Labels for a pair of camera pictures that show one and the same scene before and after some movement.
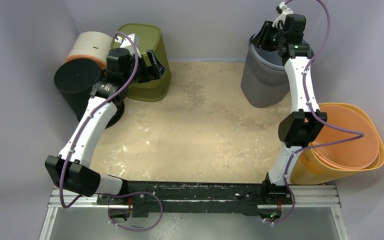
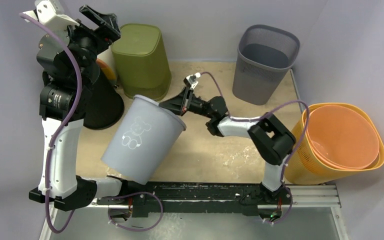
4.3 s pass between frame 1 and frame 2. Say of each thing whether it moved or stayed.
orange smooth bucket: stayed
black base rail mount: stayed
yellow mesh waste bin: stayed
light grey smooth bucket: moved
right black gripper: moved
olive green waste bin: stayed
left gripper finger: moved
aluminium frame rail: stayed
